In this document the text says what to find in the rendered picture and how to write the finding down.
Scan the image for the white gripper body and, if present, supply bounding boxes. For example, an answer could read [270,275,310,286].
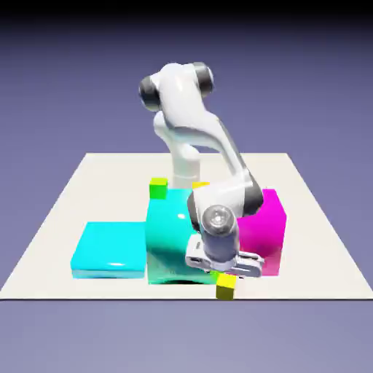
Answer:
[185,251,265,278]

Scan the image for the large magenta box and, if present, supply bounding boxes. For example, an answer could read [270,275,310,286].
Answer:
[235,188,287,278]

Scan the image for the large tall cyan box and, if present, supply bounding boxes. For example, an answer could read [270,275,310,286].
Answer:
[145,187,219,286]

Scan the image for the large flat cyan box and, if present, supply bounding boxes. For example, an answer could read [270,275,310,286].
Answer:
[70,221,147,280]

